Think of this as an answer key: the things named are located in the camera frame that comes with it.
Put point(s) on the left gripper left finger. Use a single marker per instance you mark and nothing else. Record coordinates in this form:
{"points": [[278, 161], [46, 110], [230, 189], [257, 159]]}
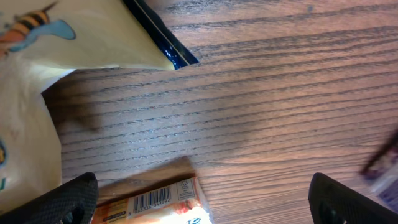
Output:
{"points": [[73, 202]]}

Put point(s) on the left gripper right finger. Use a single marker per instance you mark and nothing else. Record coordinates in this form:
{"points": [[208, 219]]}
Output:
{"points": [[334, 203]]}

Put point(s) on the red purple Carefree pad pack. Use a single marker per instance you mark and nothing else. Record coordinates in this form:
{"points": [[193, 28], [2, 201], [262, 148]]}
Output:
{"points": [[380, 172]]}

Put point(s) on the yellow snack bag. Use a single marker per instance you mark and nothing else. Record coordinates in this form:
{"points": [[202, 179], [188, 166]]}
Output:
{"points": [[41, 42]]}

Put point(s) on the orange tissue pack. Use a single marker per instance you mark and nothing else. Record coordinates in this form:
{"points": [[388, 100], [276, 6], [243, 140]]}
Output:
{"points": [[180, 203]]}

